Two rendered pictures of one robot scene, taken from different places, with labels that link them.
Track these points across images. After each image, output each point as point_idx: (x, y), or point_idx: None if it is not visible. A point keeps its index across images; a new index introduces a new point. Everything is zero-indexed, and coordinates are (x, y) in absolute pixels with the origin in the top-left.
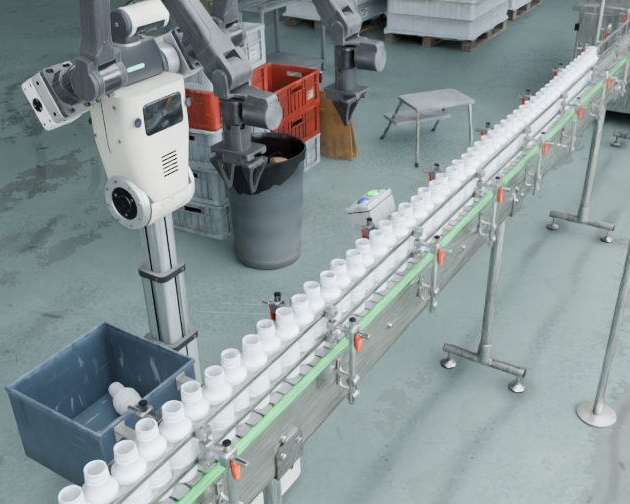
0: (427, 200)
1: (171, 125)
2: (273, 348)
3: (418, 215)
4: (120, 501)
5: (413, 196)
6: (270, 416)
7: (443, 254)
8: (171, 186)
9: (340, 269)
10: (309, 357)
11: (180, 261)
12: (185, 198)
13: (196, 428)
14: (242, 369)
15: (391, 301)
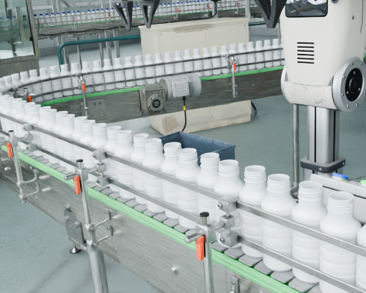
0: (299, 200)
1: (311, 15)
2: (72, 135)
3: (264, 199)
4: (8, 118)
5: (286, 175)
6: (58, 174)
7: (200, 246)
8: (304, 75)
9: (133, 139)
10: (95, 179)
11: (329, 164)
12: (323, 98)
13: (28, 123)
14: (58, 126)
15: (174, 242)
